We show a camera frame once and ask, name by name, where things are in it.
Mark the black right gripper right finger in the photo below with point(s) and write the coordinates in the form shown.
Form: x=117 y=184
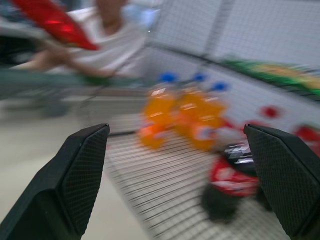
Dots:
x=282 y=175

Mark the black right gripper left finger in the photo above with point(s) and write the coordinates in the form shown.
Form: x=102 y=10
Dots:
x=62 y=190

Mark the green conveyor belt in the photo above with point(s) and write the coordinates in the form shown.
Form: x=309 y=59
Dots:
x=60 y=83

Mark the cola bottle red label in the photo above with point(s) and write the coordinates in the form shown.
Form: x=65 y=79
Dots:
x=230 y=180

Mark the orange soda bottle blue cap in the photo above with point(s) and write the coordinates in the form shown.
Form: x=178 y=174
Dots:
x=191 y=110
x=154 y=117
x=208 y=120

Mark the green yellow snack bag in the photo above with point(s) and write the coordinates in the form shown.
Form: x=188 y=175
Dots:
x=277 y=72

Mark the person in white shirt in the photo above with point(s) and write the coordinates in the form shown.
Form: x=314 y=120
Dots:
x=100 y=47

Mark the red snack bag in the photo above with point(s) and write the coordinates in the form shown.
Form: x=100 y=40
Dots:
x=53 y=21

